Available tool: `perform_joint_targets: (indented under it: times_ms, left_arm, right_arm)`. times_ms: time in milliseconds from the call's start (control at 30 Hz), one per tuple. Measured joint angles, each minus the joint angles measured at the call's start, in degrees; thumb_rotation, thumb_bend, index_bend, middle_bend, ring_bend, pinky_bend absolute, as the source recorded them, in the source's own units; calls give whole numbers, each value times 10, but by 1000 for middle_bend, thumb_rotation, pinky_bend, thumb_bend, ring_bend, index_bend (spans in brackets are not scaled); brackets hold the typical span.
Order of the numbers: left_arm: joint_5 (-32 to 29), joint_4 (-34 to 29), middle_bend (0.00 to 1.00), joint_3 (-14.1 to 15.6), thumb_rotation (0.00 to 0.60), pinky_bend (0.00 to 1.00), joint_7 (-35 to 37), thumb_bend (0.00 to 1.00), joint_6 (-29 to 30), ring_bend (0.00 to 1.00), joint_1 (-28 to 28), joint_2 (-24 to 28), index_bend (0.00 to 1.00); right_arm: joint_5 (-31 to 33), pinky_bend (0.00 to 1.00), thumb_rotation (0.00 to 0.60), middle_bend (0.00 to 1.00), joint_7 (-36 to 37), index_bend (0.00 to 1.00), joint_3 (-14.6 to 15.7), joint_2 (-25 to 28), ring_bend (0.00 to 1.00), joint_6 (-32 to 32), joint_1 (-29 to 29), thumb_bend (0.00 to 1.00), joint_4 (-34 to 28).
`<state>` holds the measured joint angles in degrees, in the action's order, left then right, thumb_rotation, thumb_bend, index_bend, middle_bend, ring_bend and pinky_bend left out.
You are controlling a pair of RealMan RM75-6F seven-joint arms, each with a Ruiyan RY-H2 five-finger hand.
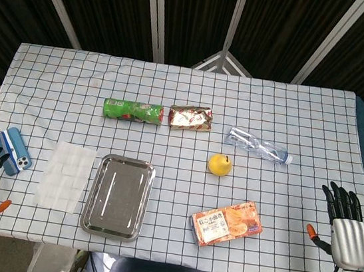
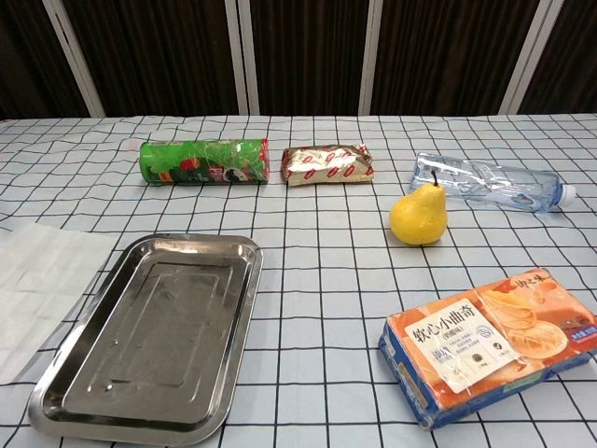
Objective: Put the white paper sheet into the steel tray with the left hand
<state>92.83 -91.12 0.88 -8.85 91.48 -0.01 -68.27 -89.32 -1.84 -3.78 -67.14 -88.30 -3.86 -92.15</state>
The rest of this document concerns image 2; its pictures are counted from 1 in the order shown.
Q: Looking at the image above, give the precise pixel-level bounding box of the stainless steel rectangular tray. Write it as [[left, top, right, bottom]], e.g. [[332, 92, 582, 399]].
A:
[[27, 233, 264, 448]]

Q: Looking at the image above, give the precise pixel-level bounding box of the white paper sheet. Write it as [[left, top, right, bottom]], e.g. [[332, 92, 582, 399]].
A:
[[0, 220, 123, 387]]

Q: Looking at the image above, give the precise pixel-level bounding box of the checkered grid tablecloth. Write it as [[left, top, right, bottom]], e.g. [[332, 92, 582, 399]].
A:
[[0, 111, 597, 448]]

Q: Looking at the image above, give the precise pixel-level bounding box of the gold foil snack packet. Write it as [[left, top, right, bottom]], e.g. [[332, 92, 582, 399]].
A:
[[280, 144, 375, 187]]

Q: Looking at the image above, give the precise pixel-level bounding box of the green chip canister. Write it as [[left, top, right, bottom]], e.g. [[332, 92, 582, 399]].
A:
[[139, 138, 271, 187]]

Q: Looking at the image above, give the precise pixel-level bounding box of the yellow pear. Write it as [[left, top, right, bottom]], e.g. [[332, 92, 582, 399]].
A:
[[389, 170, 450, 247]]

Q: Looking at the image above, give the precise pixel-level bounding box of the dark folding screen with white frames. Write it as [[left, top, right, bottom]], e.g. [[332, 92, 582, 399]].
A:
[[0, 0, 597, 121]]

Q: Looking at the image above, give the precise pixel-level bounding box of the clear plastic water bottle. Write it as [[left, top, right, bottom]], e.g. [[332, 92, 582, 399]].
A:
[[409, 151, 578, 214]]

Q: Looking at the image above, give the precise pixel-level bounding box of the orange cookie package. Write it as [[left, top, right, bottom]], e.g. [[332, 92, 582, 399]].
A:
[[378, 267, 597, 431]]

